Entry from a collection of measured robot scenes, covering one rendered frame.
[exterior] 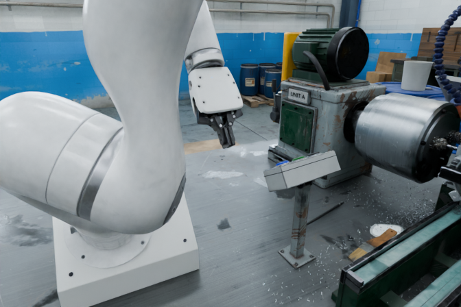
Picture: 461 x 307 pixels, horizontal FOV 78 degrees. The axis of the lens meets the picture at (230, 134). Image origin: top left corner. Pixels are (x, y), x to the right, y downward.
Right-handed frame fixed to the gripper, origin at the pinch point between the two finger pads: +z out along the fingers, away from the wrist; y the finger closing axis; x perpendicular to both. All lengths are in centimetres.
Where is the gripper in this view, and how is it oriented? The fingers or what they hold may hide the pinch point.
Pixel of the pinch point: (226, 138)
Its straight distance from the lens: 60.4
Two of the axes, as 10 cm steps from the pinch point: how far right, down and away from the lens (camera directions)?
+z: 2.8, 9.5, -1.5
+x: -4.4, 2.6, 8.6
